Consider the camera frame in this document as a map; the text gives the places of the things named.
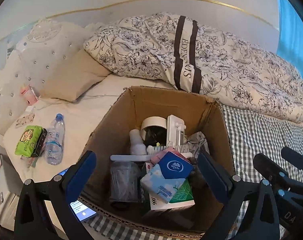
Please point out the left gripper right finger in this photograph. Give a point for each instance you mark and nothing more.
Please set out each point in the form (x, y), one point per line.
(261, 219)

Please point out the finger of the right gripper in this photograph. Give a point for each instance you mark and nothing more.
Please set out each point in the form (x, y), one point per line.
(278, 177)
(292, 157)

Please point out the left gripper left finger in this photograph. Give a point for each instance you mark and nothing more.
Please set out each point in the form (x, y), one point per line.
(32, 220)

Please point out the white green medicine box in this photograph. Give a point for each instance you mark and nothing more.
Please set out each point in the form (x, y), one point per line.
(182, 199)

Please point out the floral fabric pouch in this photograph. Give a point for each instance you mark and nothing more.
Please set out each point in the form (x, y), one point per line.
(195, 142)

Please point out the blue tissue pack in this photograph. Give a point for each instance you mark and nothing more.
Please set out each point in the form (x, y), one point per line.
(167, 176)

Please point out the clear plastic container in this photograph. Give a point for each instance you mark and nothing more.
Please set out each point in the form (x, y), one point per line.
(124, 182)

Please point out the pink embossed card case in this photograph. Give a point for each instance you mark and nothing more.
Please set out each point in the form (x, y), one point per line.
(155, 158)

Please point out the white plastic tray kit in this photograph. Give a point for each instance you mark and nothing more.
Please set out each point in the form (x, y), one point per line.
(175, 131)

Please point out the white comb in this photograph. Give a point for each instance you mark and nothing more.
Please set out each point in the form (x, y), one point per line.
(150, 150)

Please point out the black jar white lid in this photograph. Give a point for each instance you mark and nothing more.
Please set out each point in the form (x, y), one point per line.
(154, 131)

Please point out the smartphone with lit screen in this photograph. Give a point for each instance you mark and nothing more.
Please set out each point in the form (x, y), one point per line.
(82, 211)

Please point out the black small box by packet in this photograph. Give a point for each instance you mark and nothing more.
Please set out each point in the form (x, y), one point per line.
(40, 143)

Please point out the plastic water bottle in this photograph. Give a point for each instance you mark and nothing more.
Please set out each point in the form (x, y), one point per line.
(53, 152)

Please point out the green snack packet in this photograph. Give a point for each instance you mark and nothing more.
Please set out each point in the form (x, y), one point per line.
(28, 141)

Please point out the white bed sheet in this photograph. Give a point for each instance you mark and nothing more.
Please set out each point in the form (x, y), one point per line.
(81, 119)

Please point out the cardboard box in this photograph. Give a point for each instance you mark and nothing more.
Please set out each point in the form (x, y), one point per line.
(199, 113)

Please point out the blue curtain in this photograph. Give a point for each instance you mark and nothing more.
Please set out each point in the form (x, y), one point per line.
(290, 44)

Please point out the pink small toy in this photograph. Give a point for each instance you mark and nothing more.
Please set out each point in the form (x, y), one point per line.
(29, 95)

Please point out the beige pillow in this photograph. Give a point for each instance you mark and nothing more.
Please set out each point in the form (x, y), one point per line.
(73, 77)

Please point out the floral cream duvet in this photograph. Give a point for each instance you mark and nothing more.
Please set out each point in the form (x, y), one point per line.
(200, 59)

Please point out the white tufted headboard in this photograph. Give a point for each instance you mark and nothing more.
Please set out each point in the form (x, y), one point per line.
(33, 60)

